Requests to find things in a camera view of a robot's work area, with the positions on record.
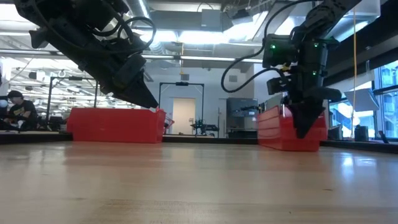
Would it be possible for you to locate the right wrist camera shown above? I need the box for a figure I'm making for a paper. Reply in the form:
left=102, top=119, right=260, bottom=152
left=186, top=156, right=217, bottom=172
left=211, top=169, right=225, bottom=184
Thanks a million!
left=266, top=77, right=289, bottom=96

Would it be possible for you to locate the cream door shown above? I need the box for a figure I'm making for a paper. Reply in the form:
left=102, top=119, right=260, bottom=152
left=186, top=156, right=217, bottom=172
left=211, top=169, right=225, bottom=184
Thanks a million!
left=172, top=97, right=197, bottom=136

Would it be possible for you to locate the silver ventilation duct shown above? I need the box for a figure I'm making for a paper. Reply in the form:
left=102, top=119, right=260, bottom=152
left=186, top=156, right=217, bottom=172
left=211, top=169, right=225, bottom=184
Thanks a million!
left=126, top=0, right=153, bottom=29

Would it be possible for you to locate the black left camera cable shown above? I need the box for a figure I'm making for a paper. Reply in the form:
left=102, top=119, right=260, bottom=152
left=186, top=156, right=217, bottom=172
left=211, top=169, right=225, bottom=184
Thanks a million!
left=93, top=16, right=157, bottom=55

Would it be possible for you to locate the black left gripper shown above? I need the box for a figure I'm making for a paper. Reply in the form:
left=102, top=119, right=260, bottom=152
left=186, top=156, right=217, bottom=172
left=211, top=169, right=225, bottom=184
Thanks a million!
left=74, top=34, right=159, bottom=109

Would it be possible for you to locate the person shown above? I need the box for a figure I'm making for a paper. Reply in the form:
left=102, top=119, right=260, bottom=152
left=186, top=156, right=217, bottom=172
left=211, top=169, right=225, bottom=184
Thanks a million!
left=2, top=90, right=39, bottom=131

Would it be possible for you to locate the black metal stand frame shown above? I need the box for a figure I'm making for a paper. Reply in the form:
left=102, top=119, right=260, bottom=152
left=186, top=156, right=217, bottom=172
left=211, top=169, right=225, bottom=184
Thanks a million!
left=158, top=82, right=205, bottom=135
left=45, top=76, right=100, bottom=125

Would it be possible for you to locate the white ceiling air unit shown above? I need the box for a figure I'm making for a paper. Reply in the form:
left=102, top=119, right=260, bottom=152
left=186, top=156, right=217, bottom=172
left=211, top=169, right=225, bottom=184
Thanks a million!
left=326, top=0, right=382, bottom=43

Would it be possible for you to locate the long ceiling light tube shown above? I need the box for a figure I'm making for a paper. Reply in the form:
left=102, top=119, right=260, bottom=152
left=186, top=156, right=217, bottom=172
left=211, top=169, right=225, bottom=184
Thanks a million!
left=0, top=48, right=265, bottom=64

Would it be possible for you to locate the white angled board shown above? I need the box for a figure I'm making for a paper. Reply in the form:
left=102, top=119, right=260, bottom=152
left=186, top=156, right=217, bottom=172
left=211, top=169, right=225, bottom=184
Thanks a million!
left=343, top=88, right=381, bottom=112

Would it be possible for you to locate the metal shelf rack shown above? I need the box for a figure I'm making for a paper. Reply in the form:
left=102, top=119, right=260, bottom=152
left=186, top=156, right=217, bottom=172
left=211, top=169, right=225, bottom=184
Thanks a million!
left=264, top=92, right=285, bottom=112

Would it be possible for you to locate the red plastic bin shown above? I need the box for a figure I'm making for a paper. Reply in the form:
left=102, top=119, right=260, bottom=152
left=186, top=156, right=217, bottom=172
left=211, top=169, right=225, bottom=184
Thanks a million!
left=257, top=105, right=328, bottom=152
left=66, top=107, right=167, bottom=144

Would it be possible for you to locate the black cabinet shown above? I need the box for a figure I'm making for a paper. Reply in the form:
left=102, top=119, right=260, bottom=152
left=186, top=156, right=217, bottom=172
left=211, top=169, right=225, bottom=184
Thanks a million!
left=226, top=96, right=259, bottom=139

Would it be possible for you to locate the small black background robot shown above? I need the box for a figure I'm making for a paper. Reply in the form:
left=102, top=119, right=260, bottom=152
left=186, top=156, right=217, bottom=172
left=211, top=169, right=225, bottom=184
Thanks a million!
left=190, top=118, right=220, bottom=136

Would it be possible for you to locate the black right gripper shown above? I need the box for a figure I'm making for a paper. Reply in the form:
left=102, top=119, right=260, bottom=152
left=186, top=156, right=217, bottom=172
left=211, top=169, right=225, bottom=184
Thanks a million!
left=288, top=68, right=343, bottom=139

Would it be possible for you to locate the grey ceiling box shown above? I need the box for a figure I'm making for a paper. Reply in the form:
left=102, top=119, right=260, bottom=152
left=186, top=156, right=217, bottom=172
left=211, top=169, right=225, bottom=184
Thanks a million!
left=200, top=8, right=224, bottom=32

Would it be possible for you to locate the black right camera cable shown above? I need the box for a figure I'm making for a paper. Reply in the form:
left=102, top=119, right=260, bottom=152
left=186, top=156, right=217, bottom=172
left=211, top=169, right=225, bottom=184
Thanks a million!
left=220, top=0, right=312, bottom=94

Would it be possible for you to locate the black camera cable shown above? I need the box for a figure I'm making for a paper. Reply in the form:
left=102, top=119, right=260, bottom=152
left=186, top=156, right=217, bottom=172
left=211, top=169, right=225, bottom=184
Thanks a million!
left=93, top=16, right=157, bottom=55
left=220, top=0, right=312, bottom=94

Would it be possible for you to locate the small black box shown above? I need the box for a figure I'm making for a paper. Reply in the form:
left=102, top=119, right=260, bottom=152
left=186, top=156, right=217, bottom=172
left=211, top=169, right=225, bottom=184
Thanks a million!
left=354, top=124, right=370, bottom=142

